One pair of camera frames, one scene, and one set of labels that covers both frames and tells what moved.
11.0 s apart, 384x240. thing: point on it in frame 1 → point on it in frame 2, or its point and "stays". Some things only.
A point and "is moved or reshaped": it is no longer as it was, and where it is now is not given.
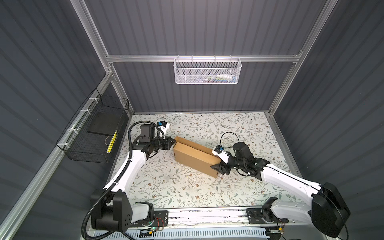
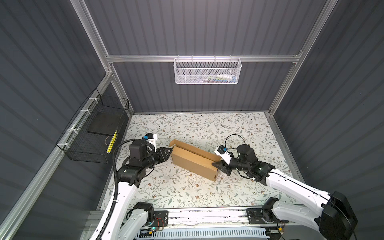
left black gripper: [167, 143] → [161, 152]
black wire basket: [93, 133] stays
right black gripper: [221, 166] stays
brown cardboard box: [195, 156] is moved or reshaped
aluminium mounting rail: [220, 217] stays
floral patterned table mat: [155, 181] stays
